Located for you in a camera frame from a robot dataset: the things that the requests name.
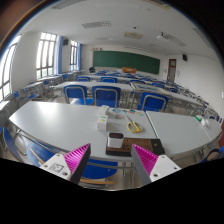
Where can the dark power strip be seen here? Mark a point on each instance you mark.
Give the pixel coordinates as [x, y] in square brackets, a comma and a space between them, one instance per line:
[153, 143]

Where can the narrow multi-pane window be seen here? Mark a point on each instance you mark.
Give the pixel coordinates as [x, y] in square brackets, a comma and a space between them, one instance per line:
[73, 55]

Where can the small colourful card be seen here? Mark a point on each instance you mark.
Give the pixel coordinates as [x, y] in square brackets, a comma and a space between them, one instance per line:
[116, 110]
[124, 111]
[132, 112]
[140, 114]

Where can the black office chair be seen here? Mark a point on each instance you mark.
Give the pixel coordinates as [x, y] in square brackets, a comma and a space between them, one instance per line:
[92, 69]

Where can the green chalkboard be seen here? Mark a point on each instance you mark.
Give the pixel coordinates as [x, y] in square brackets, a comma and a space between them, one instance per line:
[126, 61]

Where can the curved edge window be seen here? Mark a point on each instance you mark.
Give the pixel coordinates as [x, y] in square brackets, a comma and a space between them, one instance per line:
[6, 70]

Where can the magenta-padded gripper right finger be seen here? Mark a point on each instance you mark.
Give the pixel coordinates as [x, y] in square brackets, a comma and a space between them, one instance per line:
[160, 166]

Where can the large multi-pane window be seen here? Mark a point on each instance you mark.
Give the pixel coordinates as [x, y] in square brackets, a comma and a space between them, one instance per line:
[46, 55]

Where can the brown door with window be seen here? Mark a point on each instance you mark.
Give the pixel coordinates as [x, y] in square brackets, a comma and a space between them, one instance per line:
[171, 70]

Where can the group of ceiling light panels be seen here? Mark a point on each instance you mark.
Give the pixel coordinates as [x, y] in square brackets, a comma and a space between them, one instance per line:
[96, 24]

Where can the blue chair with metal frame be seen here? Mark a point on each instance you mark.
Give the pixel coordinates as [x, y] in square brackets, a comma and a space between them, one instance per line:
[98, 170]
[152, 101]
[106, 96]
[10, 143]
[76, 93]
[38, 154]
[220, 151]

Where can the group of blue classroom chairs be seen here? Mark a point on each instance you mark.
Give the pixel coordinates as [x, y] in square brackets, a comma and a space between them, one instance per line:
[83, 79]

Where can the small crumpled wrapper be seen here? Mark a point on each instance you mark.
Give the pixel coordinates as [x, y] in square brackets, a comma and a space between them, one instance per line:
[119, 116]

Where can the blue curtain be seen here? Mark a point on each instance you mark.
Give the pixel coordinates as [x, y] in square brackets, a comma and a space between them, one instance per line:
[60, 55]
[79, 56]

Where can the small white box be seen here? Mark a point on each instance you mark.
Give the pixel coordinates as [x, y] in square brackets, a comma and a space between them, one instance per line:
[204, 122]

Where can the orange lectern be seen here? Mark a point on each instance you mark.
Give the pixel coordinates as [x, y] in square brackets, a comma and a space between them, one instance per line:
[129, 70]

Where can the rows of white classroom desks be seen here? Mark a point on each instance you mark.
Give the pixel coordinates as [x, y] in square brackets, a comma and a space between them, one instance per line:
[100, 84]

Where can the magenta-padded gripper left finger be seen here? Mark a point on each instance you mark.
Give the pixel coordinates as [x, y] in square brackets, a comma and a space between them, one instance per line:
[56, 165]

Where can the ceiling projector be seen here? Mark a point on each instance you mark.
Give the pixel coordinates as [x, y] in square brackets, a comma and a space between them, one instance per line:
[161, 36]

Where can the black wall speaker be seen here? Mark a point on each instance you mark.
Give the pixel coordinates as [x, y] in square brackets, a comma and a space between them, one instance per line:
[184, 57]
[65, 42]

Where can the ceiling air conditioner unit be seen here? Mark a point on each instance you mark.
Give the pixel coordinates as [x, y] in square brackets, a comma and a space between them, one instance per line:
[133, 35]

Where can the small white carton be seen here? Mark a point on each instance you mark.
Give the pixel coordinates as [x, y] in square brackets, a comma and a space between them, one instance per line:
[104, 110]

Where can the white carton with green print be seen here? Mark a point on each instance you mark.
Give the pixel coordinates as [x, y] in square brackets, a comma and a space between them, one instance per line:
[102, 124]

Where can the green and white box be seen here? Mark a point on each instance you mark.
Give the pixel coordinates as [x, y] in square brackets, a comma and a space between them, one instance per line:
[198, 117]

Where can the shallow rectangular tray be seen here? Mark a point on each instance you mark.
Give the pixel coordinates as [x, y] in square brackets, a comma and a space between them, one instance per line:
[145, 87]

